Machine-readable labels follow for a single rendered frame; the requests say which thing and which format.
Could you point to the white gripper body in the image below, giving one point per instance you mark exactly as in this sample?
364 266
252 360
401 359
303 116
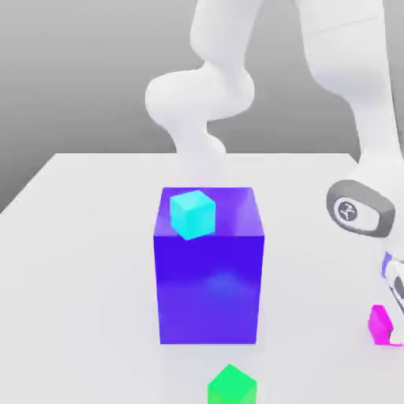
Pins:
399 317

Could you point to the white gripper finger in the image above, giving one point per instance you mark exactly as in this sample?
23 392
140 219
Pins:
398 337

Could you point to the small magenta cube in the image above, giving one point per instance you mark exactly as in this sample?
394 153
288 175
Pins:
380 325

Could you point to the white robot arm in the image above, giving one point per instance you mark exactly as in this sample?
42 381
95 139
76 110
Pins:
221 88

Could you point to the small green cube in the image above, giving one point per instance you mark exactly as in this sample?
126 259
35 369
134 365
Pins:
232 386

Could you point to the small cyan cube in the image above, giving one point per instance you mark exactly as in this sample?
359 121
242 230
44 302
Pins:
193 216

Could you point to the large blue box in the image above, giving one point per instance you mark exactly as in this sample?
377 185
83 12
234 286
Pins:
208 290

